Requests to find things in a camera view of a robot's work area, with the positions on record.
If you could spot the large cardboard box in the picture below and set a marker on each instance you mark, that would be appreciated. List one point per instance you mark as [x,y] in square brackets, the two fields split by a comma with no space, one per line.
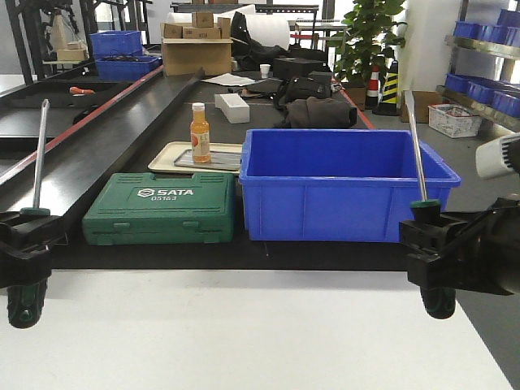
[187,56]

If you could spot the dark brown cloth bundle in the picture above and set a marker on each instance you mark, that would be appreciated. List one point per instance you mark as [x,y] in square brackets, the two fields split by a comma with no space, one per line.
[319,113]

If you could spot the white paper cup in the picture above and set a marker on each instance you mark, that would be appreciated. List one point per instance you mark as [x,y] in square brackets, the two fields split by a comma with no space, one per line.
[265,70]

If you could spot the large blue plastic bin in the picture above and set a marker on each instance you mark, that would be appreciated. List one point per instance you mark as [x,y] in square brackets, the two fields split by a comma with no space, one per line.
[327,184]

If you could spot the black bag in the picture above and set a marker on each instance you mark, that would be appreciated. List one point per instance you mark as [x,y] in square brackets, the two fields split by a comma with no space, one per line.
[317,84]

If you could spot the red white traffic cone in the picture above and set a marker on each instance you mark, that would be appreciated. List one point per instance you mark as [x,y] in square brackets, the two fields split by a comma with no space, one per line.
[372,89]

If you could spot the grey metal tray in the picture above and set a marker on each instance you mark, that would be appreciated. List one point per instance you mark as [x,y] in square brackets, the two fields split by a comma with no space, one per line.
[219,160]

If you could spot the cross screwdriver green handle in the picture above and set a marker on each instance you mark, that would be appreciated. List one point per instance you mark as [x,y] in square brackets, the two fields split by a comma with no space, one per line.
[25,303]

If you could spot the green SATA tool case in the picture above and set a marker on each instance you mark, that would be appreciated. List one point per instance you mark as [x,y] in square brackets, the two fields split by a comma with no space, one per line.
[142,209]

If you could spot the beige plastic tray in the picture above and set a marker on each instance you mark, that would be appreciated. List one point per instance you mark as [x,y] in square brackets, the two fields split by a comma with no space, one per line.
[163,162]

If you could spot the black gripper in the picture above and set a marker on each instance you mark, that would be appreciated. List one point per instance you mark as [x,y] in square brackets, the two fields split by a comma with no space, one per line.
[488,260]

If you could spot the yellow black traffic cone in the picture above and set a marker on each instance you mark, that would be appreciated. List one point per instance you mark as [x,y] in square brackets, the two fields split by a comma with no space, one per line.
[387,105]

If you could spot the brown cardboard box floor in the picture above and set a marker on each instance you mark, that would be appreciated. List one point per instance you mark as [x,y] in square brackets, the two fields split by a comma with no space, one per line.
[422,101]

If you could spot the white rectangular box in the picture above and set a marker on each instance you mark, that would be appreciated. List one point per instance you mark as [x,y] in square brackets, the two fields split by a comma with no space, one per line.
[234,108]

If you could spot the blue crate on conveyor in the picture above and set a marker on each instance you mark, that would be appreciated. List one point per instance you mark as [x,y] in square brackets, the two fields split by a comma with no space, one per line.
[128,70]

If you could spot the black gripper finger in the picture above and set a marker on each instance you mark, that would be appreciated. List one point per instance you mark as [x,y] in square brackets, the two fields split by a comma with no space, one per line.
[19,268]
[24,229]

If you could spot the green potted plant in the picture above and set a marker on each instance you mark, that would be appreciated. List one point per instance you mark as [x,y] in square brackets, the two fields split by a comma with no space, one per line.
[369,39]

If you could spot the white red plastic basket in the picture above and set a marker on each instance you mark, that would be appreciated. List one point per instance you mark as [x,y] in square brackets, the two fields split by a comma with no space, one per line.
[453,121]

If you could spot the orange juice bottle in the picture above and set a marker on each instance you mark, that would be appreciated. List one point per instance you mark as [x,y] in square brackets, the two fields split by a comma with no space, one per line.
[200,134]

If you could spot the orange handled tool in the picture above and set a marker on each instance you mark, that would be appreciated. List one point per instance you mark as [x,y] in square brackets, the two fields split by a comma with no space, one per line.
[76,91]

